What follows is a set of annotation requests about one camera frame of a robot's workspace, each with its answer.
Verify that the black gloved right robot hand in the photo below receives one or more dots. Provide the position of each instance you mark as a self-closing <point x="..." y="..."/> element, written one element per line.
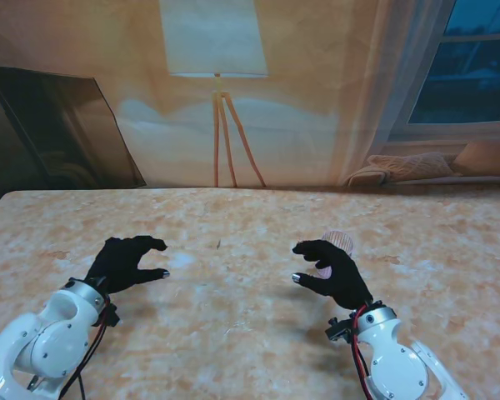
<point x="341" y="279"/>

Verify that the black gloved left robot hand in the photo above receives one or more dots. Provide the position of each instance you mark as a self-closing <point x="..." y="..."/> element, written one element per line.
<point x="116" y="266"/>

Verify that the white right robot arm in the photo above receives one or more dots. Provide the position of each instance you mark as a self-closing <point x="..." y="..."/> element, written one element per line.
<point x="391" y="358"/>

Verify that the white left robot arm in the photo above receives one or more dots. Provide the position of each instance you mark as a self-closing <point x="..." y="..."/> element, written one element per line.
<point x="46" y="337"/>

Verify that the printed room backdrop cloth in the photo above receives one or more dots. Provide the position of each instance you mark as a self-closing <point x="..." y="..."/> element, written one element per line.
<point x="296" y="104"/>

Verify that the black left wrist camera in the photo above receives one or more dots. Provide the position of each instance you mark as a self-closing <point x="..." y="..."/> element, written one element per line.
<point x="113" y="316"/>

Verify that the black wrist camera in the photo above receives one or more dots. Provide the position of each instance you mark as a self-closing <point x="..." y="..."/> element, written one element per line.
<point x="339" y="331"/>
<point x="113" y="316"/>

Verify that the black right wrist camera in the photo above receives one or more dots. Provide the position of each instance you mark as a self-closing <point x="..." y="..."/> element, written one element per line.
<point x="339" y="331"/>

